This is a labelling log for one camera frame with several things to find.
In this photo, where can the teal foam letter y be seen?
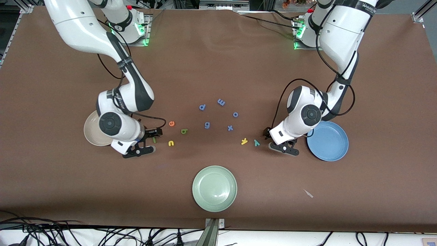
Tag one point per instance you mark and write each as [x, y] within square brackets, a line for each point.
[256, 143]

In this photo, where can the yellow foam letter k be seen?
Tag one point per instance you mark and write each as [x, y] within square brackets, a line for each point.
[244, 141]

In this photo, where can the green foam letter b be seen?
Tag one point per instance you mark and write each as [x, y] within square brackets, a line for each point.
[182, 132]

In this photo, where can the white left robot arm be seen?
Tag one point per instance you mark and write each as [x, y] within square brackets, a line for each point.
[344, 30]

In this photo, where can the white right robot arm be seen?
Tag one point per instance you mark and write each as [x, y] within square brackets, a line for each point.
[82, 30]

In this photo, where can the beige round plate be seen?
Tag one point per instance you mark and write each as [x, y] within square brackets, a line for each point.
[90, 133]

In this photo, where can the blue foam letter p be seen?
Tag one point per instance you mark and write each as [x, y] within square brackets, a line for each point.
[201, 108]

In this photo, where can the blue round plate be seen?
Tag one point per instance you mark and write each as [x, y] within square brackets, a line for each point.
[331, 143]

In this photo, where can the blue foam letter m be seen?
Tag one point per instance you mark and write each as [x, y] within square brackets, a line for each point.
[221, 102]

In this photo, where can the small white paper scrap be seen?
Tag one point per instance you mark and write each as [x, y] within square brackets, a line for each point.
[308, 193]

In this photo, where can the pale green round plate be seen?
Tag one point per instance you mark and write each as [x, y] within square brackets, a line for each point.
[214, 188]

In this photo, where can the orange decorative object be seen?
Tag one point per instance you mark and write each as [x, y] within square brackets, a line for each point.
[286, 3]

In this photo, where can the grey power strip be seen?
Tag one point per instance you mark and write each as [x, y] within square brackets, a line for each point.
[222, 5]

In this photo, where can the tan cardboard box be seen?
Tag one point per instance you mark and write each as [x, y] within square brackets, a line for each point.
[430, 242]

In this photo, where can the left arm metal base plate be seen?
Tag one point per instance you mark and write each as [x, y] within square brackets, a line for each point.
[307, 48]

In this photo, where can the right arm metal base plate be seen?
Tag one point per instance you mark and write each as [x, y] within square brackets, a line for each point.
[148, 30]

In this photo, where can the aluminium camera mount pole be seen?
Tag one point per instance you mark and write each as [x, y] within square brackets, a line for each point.
[211, 234]

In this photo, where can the aluminium table edge rail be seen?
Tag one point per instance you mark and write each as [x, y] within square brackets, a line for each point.
[26, 9]

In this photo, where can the aluminium frame profile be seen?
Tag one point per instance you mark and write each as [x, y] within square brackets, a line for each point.
[418, 17]

